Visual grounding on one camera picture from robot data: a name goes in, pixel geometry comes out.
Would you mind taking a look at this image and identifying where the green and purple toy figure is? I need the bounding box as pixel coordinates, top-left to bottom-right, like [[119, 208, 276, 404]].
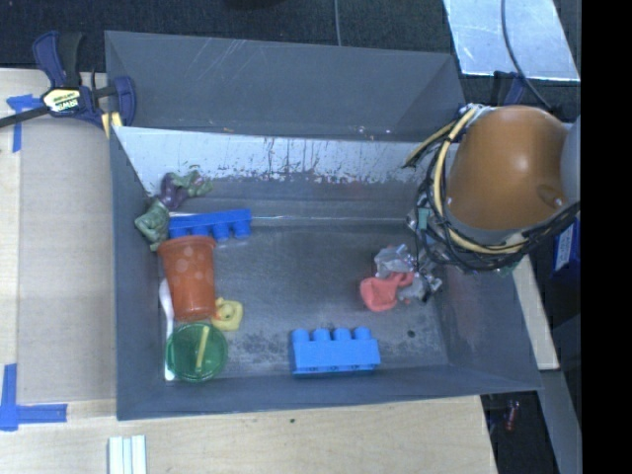
[[133, 169, 215, 253]]

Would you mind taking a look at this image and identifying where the light blue toy brick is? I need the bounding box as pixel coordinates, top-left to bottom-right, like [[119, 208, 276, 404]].
[[288, 326, 382, 378]]

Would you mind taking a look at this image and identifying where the orange plastic cup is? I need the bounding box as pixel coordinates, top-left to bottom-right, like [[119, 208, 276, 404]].
[[157, 235, 218, 322]]

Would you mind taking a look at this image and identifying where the dark blue toy brick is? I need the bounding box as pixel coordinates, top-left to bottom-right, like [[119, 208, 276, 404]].
[[167, 207, 254, 243]]

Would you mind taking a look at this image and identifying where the pale wood board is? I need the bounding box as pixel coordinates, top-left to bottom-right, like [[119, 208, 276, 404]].
[[16, 115, 119, 406]]

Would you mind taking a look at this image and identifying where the green cup with yellow straw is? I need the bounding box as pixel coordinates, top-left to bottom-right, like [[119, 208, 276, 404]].
[[164, 321, 230, 383]]

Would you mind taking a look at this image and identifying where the grey metal bin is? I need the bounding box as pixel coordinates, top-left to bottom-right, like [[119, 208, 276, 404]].
[[103, 30, 545, 422]]

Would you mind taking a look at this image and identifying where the yellow rubber duck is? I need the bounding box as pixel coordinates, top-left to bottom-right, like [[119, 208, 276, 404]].
[[211, 296, 245, 333]]

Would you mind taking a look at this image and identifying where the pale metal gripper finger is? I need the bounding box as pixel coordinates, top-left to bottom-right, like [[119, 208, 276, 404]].
[[373, 244, 414, 275], [396, 283, 429, 305]]

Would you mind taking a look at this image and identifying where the red soft toy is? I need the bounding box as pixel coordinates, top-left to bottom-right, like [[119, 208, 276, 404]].
[[358, 271, 417, 313]]

